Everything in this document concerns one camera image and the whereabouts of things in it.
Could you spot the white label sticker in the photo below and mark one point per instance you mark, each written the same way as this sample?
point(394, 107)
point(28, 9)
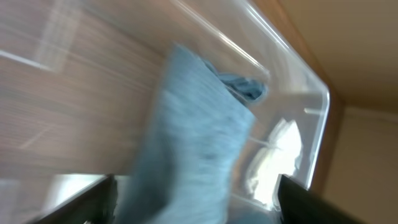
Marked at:
point(279, 154)

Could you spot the blue denim jeans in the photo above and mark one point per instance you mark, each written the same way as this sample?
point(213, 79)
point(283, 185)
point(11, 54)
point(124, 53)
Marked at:
point(199, 127)

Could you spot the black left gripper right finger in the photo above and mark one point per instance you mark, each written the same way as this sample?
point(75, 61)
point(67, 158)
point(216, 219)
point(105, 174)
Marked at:
point(301, 206)

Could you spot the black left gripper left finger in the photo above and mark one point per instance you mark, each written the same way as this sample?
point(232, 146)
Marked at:
point(80, 198)

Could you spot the clear plastic storage container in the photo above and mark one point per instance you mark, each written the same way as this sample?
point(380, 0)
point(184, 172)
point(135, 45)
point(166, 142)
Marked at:
point(80, 79)

